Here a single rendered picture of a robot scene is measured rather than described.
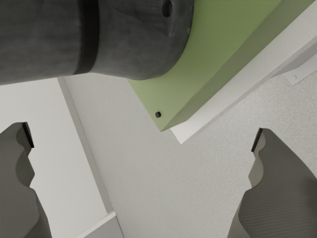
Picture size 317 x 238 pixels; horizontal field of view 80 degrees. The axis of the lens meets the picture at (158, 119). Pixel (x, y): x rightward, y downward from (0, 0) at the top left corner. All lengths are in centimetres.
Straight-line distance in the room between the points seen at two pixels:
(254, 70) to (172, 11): 11
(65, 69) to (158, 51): 8
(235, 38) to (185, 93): 8
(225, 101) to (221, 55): 9
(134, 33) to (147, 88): 10
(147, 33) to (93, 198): 299
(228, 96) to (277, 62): 6
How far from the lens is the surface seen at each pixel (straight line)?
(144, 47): 18
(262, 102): 107
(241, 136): 116
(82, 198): 306
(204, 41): 19
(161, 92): 24
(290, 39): 23
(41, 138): 295
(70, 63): 17
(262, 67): 24
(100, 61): 18
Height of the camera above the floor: 99
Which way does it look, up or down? 40 degrees down
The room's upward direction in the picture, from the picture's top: 110 degrees counter-clockwise
